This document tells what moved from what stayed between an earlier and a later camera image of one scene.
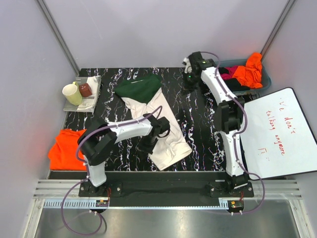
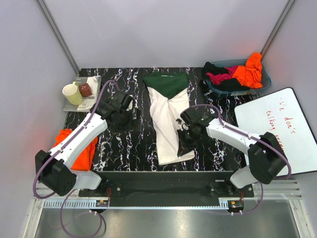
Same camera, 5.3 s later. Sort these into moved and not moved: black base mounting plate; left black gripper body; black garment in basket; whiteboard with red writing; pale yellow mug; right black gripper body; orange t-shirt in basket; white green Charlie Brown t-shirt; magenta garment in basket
Moved: white green Charlie Brown t-shirt; left black gripper body; right black gripper body
Not moved: whiteboard with red writing; black garment in basket; orange t-shirt in basket; magenta garment in basket; pale yellow mug; black base mounting plate
